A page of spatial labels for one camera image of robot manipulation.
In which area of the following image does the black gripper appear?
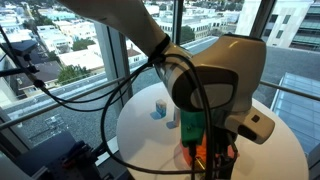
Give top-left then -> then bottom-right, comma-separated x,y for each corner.
211,128 -> 240,180

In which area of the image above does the orange plastic bag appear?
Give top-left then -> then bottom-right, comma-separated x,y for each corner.
179,134 -> 238,169

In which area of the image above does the small blue white box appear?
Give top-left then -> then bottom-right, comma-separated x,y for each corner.
155,98 -> 168,118

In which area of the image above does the black robot cart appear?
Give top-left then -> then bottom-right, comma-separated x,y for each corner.
13,130 -> 111,180

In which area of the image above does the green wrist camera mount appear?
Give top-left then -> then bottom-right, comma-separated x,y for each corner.
179,109 -> 207,148

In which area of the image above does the black camera on stand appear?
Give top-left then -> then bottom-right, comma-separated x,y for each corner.
0,39 -> 40,78

